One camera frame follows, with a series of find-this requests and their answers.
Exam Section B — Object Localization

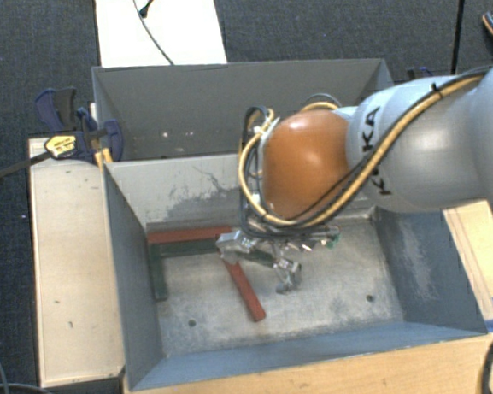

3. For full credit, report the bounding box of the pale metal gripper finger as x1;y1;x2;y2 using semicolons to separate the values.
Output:
289;263;304;291
273;268;294;296

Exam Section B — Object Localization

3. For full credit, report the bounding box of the red-brown flat block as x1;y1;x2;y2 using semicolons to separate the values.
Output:
223;255;267;326
146;224;235;246

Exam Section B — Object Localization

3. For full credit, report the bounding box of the grey metal bin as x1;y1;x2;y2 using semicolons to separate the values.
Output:
91;34;491;393

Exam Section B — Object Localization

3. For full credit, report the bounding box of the dark green flat block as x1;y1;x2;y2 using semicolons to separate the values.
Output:
147;243;171;303
158;238;223;260

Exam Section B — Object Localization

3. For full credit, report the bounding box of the pale wood board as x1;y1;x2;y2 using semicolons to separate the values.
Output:
18;132;129;389

